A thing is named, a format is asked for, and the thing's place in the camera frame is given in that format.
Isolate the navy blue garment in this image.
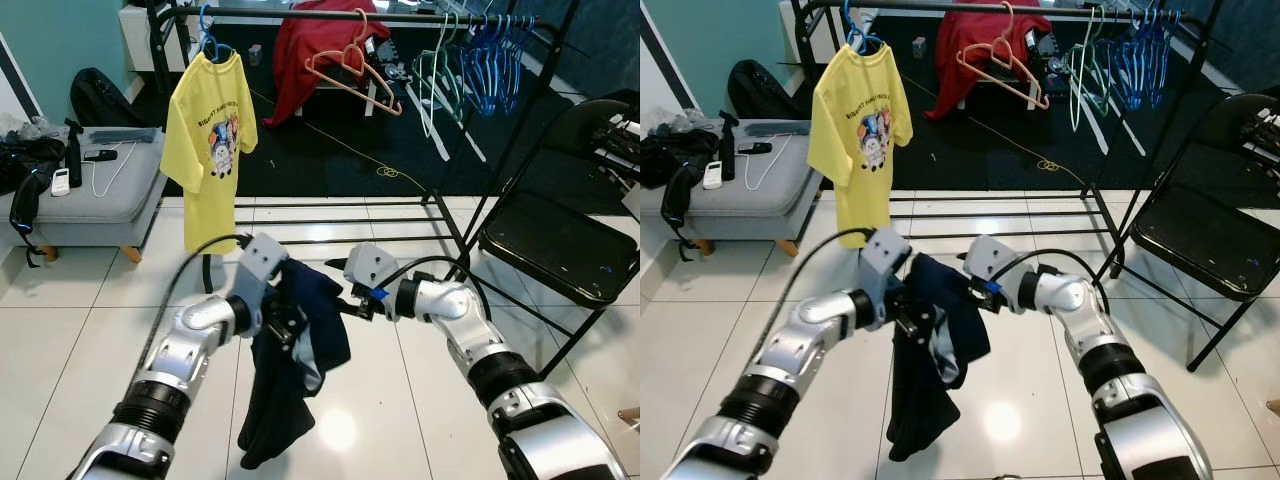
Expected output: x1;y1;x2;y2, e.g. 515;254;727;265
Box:
885;252;993;463
237;258;353;471

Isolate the pink plastic hanger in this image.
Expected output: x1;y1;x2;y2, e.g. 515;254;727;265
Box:
955;3;1051;111
305;10;404;117

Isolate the pale white plastic hanger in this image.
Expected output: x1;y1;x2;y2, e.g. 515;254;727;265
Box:
413;14;453;138
1065;10;1101;133

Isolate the blue plastic hanger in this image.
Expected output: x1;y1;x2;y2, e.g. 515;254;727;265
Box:
1145;8;1183;106
1110;10;1149;109
1128;8;1166;111
480;15;519;119
195;3;236;63
498;14;537;113
462;15;501;116
840;0;886;59

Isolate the black carpet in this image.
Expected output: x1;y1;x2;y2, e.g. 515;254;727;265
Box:
790;20;1280;191
130;25;641;198

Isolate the yellow printed t-shirt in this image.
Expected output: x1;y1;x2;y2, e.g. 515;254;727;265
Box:
808;55;913;249
160;52;259;256

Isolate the red cloth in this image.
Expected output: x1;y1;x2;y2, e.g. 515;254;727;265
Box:
263;0;393;128
922;0;1051;123

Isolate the grey upholstered ottoman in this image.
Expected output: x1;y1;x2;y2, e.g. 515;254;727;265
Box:
0;125;169;263
640;120;823;256

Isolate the black folding chair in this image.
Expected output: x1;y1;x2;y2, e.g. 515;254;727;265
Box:
1110;92;1280;373
470;97;641;381

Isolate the black spray bottle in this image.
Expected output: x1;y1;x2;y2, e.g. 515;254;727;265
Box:
718;112;741;183
63;118;87;191

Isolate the black metal clothes rack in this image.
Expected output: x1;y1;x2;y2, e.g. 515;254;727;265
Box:
150;0;583;293
795;0;1229;283

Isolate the black backpack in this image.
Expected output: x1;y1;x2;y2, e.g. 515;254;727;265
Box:
728;60;806;121
68;68;151;129

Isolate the white shelf unit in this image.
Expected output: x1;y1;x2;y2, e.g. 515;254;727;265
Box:
790;0;851;61
118;0;201;73

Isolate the clear plastic bag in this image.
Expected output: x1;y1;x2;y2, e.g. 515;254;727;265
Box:
650;108;706;136
0;112;56;141

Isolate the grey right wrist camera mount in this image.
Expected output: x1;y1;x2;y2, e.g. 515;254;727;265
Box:
965;235;1023;293
342;242;401;301

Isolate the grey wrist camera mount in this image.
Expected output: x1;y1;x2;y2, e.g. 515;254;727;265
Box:
342;242;401;301
965;235;1023;293
237;233;291;331
860;227;913;326

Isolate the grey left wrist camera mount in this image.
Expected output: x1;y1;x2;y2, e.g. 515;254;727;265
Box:
860;227;913;326
237;233;291;331

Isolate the orange floor cable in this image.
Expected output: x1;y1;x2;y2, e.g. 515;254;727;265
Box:
905;80;1091;186
245;88;441;196

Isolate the white cord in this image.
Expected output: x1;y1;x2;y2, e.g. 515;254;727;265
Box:
90;140;138;198
745;135;791;191

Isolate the black strap bag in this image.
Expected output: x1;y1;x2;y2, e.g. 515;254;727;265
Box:
0;135;66;269
640;130;716;263

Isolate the black wall trim strip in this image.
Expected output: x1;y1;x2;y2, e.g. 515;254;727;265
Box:
640;15;691;101
0;33;43;119

